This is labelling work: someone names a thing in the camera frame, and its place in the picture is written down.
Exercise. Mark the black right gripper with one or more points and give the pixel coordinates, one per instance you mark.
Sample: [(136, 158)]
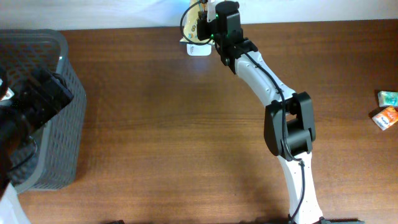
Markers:
[(204, 33)]

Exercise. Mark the yellow snack bag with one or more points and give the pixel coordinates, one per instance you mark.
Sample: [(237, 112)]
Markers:
[(188, 23)]

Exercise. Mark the green tissue pack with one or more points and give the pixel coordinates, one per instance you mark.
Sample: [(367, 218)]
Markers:
[(387, 98)]

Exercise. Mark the orange tissue pack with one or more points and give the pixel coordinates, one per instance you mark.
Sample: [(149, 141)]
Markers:
[(386, 118)]

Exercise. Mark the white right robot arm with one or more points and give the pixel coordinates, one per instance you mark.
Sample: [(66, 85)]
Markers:
[(289, 126)]

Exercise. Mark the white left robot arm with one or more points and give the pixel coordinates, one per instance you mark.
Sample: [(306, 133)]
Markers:
[(23, 112)]

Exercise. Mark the grey plastic mesh basket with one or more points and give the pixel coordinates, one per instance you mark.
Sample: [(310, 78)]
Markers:
[(50, 162)]

